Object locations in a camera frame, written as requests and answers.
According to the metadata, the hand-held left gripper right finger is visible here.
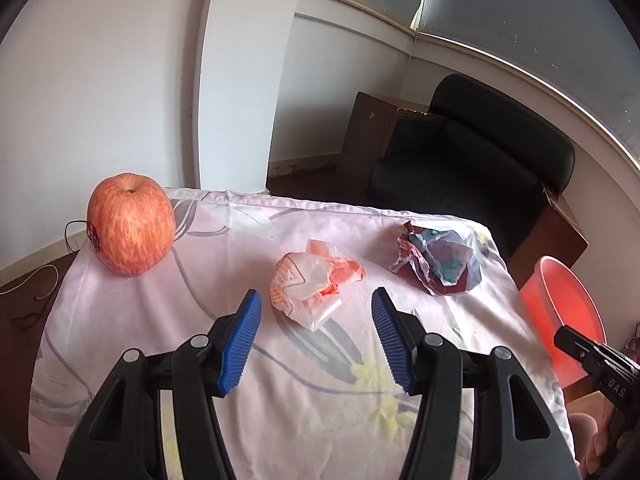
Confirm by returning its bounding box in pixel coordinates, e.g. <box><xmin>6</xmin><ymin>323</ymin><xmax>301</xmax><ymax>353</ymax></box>
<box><xmin>371</xmin><ymin>286</ymin><xmax>583</xmax><ymax>480</ymax></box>

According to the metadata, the white floor cord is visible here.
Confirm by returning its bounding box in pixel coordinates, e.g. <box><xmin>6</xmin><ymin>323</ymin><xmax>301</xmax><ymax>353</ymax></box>
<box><xmin>0</xmin><ymin>265</ymin><xmax>60</xmax><ymax>302</ymax></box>

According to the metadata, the pink plastic bucket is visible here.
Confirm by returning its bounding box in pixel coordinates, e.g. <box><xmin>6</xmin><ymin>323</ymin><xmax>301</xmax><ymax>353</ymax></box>
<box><xmin>519</xmin><ymin>256</ymin><xmax>608</xmax><ymax>391</ymax></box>

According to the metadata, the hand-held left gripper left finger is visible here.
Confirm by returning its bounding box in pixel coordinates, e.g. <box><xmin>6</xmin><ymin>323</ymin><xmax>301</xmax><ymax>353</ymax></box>
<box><xmin>57</xmin><ymin>288</ymin><xmax>263</xmax><ymax>480</ymax></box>

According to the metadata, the red apple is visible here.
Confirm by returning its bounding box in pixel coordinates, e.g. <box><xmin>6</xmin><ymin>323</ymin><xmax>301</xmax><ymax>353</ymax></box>
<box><xmin>87</xmin><ymin>172</ymin><xmax>177</xmax><ymax>278</ymax></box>

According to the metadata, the window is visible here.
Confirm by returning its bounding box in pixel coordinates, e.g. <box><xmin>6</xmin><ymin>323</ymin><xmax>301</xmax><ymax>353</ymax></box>
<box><xmin>302</xmin><ymin>0</ymin><xmax>640</xmax><ymax>171</ymax></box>

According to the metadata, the pink floral sheet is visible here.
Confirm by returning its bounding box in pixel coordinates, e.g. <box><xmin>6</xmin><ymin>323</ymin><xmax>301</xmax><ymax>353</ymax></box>
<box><xmin>29</xmin><ymin>187</ymin><xmax>576</xmax><ymax>480</ymax></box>

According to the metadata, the person's right hand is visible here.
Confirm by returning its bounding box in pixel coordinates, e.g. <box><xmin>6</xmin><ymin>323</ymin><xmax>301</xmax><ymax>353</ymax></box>
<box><xmin>570</xmin><ymin>407</ymin><xmax>621</xmax><ymax>478</ymax></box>

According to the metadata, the black floor cable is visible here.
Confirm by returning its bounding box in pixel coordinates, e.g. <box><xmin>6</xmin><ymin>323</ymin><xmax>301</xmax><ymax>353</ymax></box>
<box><xmin>10</xmin><ymin>219</ymin><xmax>92</xmax><ymax>332</ymax></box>

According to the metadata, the black wooden armchair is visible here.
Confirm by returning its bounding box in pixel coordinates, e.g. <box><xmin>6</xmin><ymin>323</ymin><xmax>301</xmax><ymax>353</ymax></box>
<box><xmin>337</xmin><ymin>73</ymin><xmax>590</xmax><ymax>291</ymax></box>

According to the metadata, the colourful crumpled wrapper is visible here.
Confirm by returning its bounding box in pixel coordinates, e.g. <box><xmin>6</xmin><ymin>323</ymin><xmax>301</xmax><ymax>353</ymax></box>
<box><xmin>390</xmin><ymin>220</ymin><xmax>485</xmax><ymax>297</ymax></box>

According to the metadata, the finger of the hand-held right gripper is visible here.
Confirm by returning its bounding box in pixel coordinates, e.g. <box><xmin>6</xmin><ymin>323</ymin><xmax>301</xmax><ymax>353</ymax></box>
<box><xmin>553</xmin><ymin>326</ymin><xmax>604</xmax><ymax>369</ymax></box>

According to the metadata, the white orange wrapper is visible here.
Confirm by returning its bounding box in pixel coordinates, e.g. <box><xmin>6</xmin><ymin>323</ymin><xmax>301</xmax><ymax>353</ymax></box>
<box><xmin>270</xmin><ymin>239</ymin><xmax>367</xmax><ymax>332</ymax></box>

